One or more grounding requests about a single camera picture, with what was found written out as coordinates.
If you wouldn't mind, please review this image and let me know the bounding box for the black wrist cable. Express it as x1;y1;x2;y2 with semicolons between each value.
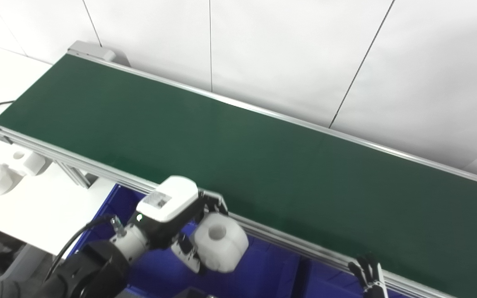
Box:
44;214;127;282

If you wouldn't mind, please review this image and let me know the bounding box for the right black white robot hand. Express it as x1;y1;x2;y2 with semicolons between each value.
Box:
347;253;389;298

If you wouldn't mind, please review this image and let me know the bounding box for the green conveyor belt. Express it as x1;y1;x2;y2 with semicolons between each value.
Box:
0;49;477;298
0;54;477;298

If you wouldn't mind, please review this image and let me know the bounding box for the grey conveyor motor housing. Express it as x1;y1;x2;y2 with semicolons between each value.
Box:
68;40;117;62

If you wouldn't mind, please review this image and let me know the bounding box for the aluminium conveyor support leg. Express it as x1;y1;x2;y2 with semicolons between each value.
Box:
56;161;99;189

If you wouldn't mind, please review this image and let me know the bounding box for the blue plastic bin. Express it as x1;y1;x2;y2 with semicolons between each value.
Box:
301;257;409;298
68;184;305;298

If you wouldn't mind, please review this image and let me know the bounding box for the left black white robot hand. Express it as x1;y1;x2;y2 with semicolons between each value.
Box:
136;175;229;274

